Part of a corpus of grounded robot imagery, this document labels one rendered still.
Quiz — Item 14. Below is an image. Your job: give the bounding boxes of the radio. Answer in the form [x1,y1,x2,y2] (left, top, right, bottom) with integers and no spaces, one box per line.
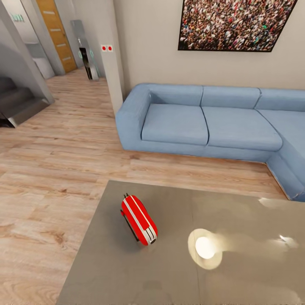
[120,194,158,246]

